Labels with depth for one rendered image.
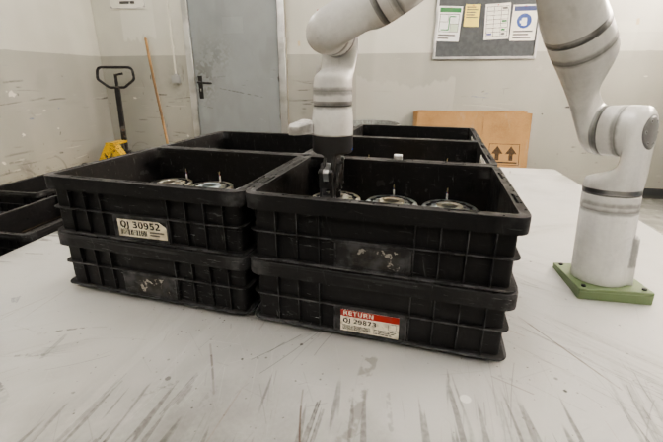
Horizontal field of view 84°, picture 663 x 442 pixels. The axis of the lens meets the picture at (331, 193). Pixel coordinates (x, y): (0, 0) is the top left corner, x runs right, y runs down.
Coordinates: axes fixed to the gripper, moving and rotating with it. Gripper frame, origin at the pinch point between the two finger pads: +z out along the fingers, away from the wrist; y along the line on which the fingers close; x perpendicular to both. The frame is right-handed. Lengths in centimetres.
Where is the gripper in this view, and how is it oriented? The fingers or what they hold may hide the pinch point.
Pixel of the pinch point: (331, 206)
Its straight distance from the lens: 72.3
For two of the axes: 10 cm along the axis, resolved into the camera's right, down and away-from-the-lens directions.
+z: 0.0, 9.5, 3.0
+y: 1.9, -2.9, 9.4
